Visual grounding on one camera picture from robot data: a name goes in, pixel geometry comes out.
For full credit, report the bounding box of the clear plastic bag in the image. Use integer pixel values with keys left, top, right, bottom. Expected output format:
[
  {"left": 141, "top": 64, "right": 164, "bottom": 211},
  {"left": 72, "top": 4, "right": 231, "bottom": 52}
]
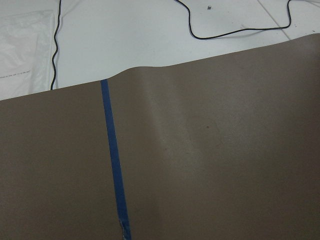
[{"left": 0, "top": 10, "right": 55, "bottom": 100}]

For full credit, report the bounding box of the black cable on white table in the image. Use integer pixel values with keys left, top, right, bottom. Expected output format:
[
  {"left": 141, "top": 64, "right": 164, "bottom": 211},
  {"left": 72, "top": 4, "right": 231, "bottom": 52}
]
[{"left": 49, "top": 0, "right": 63, "bottom": 90}]

